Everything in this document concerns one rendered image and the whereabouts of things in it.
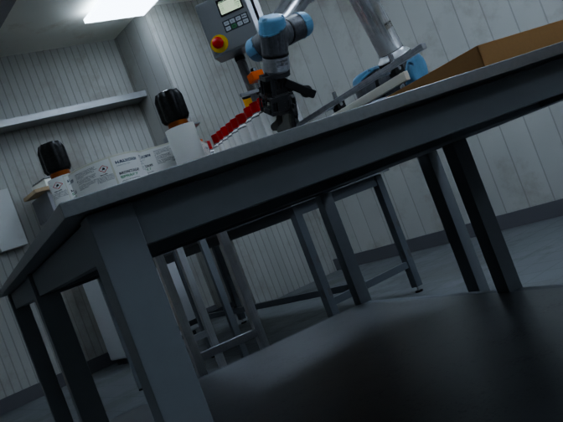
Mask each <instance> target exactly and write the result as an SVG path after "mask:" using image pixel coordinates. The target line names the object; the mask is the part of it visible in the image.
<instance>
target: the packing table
mask: <svg viewBox="0 0 563 422"><path fill-rule="evenodd" d="M387 171H389V168H388V169H385V170H384V171H381V172H377V173H376V174H373V175H370V176H368V177H366V178H362V179H360V180H358V181H356V182H353V183H350V184H348V185H345V186H343V187H341V188H337V189H335V190H333V191H331V194H332V196H333V200H334V202H336V201H339V200H340V199H343V198H347V197H349V196H351V195H354V194H356V193H360V192H362V191H364V190H366V189H369V188H372V187H374V190H375V193H376V196H377V198H378V200H379V202H380V207H381V208H382V211H383V214H384V216H385V219H386V222H387V224H388V226H389V229H390V232H391V235H392V237H393V240H394V242H395V246H396V248H397V250H398V253H399V255H400V259H401V261H402V263H401V264H399V265H397V266H395V267H393V268H391V269H389V270H387V271H385V272H383V273H381V274H379V275H377V276H375V277H373V278H371V279H368V280H364V282H365V284H366V286H367V288H370V287H371V286H374V285H376V284H378V283H380V282H381V281H383V280H386V279H388V278H390V277H391V276H393V275H396V274H398V273H400V272H402V271H403V270H405V272H406V274H407V277H408V279H409V282H410V284H411V288H414V287H416V288H417V291H416V293H418V292H421V291H423V289H419V286H421V285H422V282H421V278H420V276H419V273H418V270H417V268H416V265H415V262H414V260H413V258H412V255H411V252H410V249H409V247H408V244H407V242H406V240H405V236H404V234H403V231H402V229H401V226H400V223H399V220H398V218H397V216H396V213H395V210H394V207H393V205H392V202H391V200H390V196H389V194H388V192H387V189H386V187H385V183H384V181H383V178H382V177H381V173H383V172H387ZM317 208H318V206H317V203H316V200H315V198H310V199H309V200H306V201H303V202H301V203H297V204H295V205H292V206H290V207H288V208H284V209H282V210H279V211H276V212H275V213H272V214H268V215H266V216H263V217H261V218H258V219H255V220H252V221H250V222H248V223H245V224H242V225H239V226H236V227H234V228H232V229H228V230H226V231H227V234H228V236H229V238H230V241H231V240H233V239H238V238H240V237H242V236H245V235H248V234H251V233H254V232H256V231H258V230H261V229H265V228H267V227H270V226H272V225H274V224H279V223H281V222H283V221H286V220H288V219H291V221H292V224H293V227H294V229H295V231H296V233H297V237H298V239H299V242H300V245H301V246H302V250H303V253H304V255H305V257H306V260H307V263H308V266H309V269H310V271H311V273H312V277H313V279H314V281H315V284H316V287H317V288H318V290H317V291H310V292H306V293H302V294H298V295H294V296H287V297H283V298H279V299H275V300H271V301H263V302H260V303H256V304H255V307H256V310H258V309H262V308H267V307H271V306H279V305H283V304H287V303H292V302H295V301H303V300H307V299H312V298H316V297H321V299H322V302H323V305H324V308H325V311H326V312H327V315H328V318H330V317H332V316H334V315H336V314H338V313H340V312H339V310H338V306H337V304H338V303H340V302H342V301H345V300H347V299H349V298H350V297H352V296H351V293H350V290H349V287H348V284H345V285H341V286H334V287H330V286H329V283H328V280H327V277H326V275H325V273H324V270H323V267H322V264H321V262H320V259H319V258H318V253H317V251H316V249H315V246H314V244H313V241H312V238H311V235H310V234H309V231H308V228H307V225H306V222H305V220H304V218H303V216H302V215H303V214H305V213H308V212H310V211H313V210H314V209H317ZM205 239H206V242H207V244H208V246H209V248H211V249H212V250H213V253H214V257H215V259H216V262H217V264H218V267H219V269H220V273H221V275H222V277H223V280H224V282H225V286H226V288H227V291H228V293H229V295H230V299H231V301H232V302H231V303H230V305H231V307H234V308H232V310H233V312H234V314H236V315H237V317H238V319H239V320H242V321H243V322H242V323H241V324H243V323H245V322H246V321H244V318H246V316H245V308H244V307H243V306H242V305H241V303H240V299H239V297H238V295H237V292H236V289H235V286H234V283H233V281H232V279H231V276H230V273H229V270H228V268H227V265H226V263H225V259H224V257H223V255H222V252H221V250H220V242H219V240H218V237H217V235H216V234H215V235H212V236H209V237H208V238H205ZM183 250H184V253H185V254H186V257H188V256H190V255H194V254H197V253H199V252H201V249H200V248H199V243H198V241H197V242H194V243H192V244H188V245H185V246H184V247H183ZM163 256H164V258H165V260H166V263H167V264H169V263H172V262H174V259H173V256H172V253H171V252H170V253H167V254H165V255H163ZM341 292H342V293H341ZM337 293H340V294H338V295H336V296H333V294H337ZM208 315H209V319H212V318H216V317H224V316H225V312H224V310H223V307H219V308H217V309H215V310H213V311H210V312H208Z"/></svg>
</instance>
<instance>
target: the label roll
mask: <svg viewBox="0 0 563 422"><path fill-rule="evenodd" d="M146 175H148V174H147V170H146V168H145V166H144V163H143V161H142V157H141V155H140V152H139V151H129V152H122V153H118V154H115V155H112V156H109V157H104V158H102V159H100V160H97V161H94V162H91V163H89V164H86V165H84V166H83V167H79V168H77V169H76V170H74V171H73V172H71V173H70V174H69V175H68V177H69V180H70V183H71V186H72V188H73V190H74V193H75V196H76V197H77V198H78V197H80V196H83V195H86V194H88V193H93V192H96V191H99V190H102V189H104V188H109V187H111V186H114V185H117V184H120V183H124V182H127V181H130V180H132V179H135V178H140V177H143V176H146Z"/></svg>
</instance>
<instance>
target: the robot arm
mask: <svg viewBox="0 0 563 422"><path fill-rule="evenodd" d="M314 1H315V0H281V2H280V3H279V5H278V6H277V7H276V9H275V11H274V12H273V13H272V14H268V15H264V16H262V17H260V18H259V20H258V24H259V32H258V34H256V35H255V36H252V37H251V38H250V39H248V40H247V42H246V43H245V51H246V53H247V55H248V56H249V58H251V59H252V60H253V61H255V62H260V61H262V62H263V69H264V71H265V74H263V75H259V79H260V86H261V94H259V101H260V108H261V111H263V112H264V113H266V114H268V115H270V116H275V117H276V120H275V121H274V122H273V123H272V124H271V129H272V130H273V131H277V132H281V131H286V130H289V129H292V128H294V127H296V126H297V120H298V112H297V102H296V97H295V95H294V94H293V92H292V91H296V92H298V93H300V94H301V96H303V97H305V98H308V97H311V98H314V96H315V95H316V92H317V91H315V90H313V89H312V87H311V86H310V85H301V84H298V83H297V82H294V81H292V80H289V79H286V77H287V76H289V75H290V61H289V51H288V46H290V45H292V44H294V43H296V42H297V41H299V40H301V39H305V38H306V37H307V36H309V35H310V34H311V33H312V31H313V20H312V18H311V17H310V15H309V14H307V13H305V12H304V10H305V9H306V7H307V5H308V4H309V3H312V2H314ZM349 1H350V3H351V5H352V7H353V9H354V11H355V13H356V14H357V16H358V18H359V21H360V22H361V24H362V26H363V27H364V30H365V32H366V33H367V35H368V37H369V40H370V41H371V43H372V44H373V46H374V49H375V51H376V53H377V55H379V57H380V61H379V64H378V65H376V66H374V67H372V68H369V69H367V70H365V71H364V72H362V73H360V74H359V75H357V76H356V77H355V78H354V80H353V86H356V85H357V84H358V83H360V82H361V81H363V80H365V79H367V78H368V77H370V76H371V75H372V74H374V73H375V72H377V71H379V70H380V69H382V68H384V67H385V66H386V65H388V64H390V60H389V57H388V55H389V54H393V56H394V59H395V60H396V59H398V58H399V57H400V56H401V55H403V54H405V53H407V52H408V51H410V50H411V49H410V48H409V47H406V46H404V45H403V44H402V42H401V41H400V38H399V36H398V34H397V32H396V31H395V28H394V26H393V25H392V23H391V21H390V19H389V17H388V15H387V13H386V11H385V9H384V7H383V5H382V3H381V2H380V0H349ZM403 66H404V69H405V71H408V74H409V76H410V78H411V79H410V80H407V81H406V82H405V83H404V85H405V86H407V85H409V84H410V83H412V82H414V81H416V80H418V79H420V78H421V77H422V76H424V75H427V74H428V68H427V65H426V61H425V60H424V58H423V57H422V56H421V55H420V54H417V55H415V56H414V57H412V58H411V59H408V60H407V61H406V62H405V63H403ZM390 79H392V78H390V76H389V75H386V76H383V77H380V78H378V79H377V80H375V81H374V82H372V83H371V84H369V85H367V86H365V87H364V88H363V89H361V90H359V91H358V92H356V93H355V94H356V96H357V99H359V98H360V97H362V96H363V95H366V94H367V93H369V92H370V91H372V90H374V89H375V88H377V87H379V86H380V85H382V84H384V83H385V82H387V81H388V80H390ZM261 102H262V107H261ZM288 111H289V112H288Z"/></svg>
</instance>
